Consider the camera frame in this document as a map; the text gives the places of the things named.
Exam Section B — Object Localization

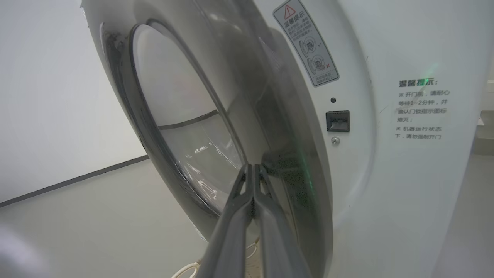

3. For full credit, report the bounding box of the dark wall baseboard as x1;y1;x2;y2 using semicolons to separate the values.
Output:
0;154;150;208

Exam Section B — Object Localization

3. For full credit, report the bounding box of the grey warning label sticker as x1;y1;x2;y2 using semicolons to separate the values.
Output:
272;0;340;88

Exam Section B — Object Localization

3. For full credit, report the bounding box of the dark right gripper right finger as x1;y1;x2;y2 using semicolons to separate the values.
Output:
253;164;311;278

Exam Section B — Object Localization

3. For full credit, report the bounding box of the black door latch slot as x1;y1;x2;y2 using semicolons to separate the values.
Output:
326;110;351;133

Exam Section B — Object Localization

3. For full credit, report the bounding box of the white front-load washing machine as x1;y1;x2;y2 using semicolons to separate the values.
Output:
251;0;494;278

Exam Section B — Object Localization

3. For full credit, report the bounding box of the black text notice sticker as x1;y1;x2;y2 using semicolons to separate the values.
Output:
394;78;451;141

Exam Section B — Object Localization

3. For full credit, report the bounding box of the round black glass washer door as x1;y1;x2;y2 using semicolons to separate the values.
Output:
80;0;335;278

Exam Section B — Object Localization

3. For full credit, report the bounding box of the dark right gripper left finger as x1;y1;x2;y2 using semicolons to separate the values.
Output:
197;164;255;278

